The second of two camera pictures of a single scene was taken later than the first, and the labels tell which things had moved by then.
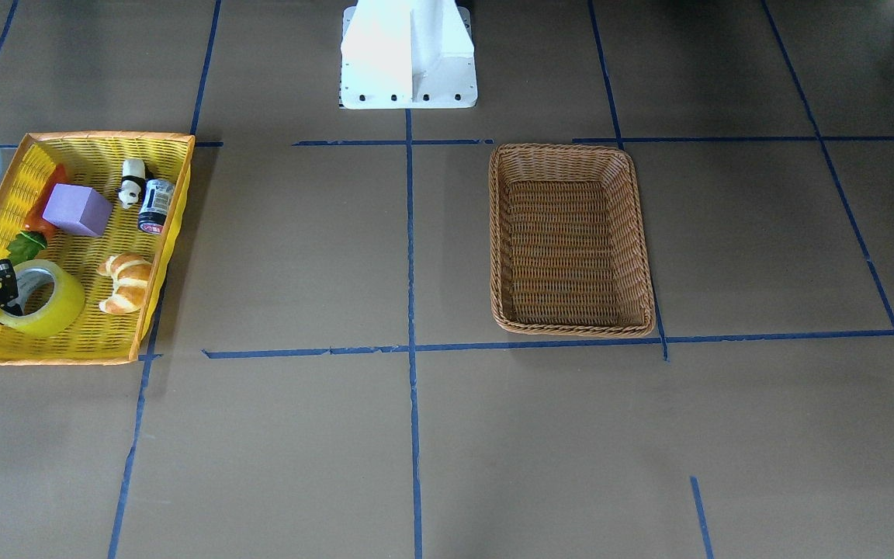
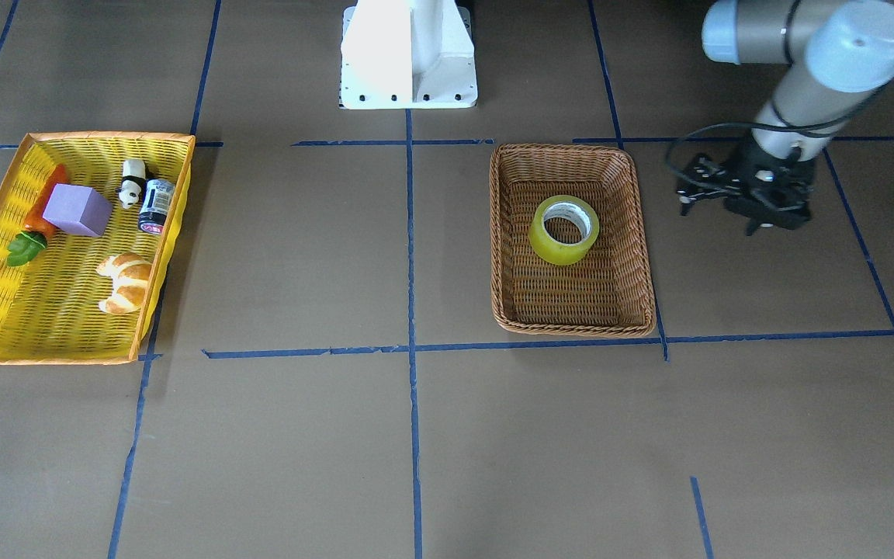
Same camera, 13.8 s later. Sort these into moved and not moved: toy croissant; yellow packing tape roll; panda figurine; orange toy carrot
Moved: yellow packing tape roll
Not moved: toy croissant; orange toy carrot; panda figurine
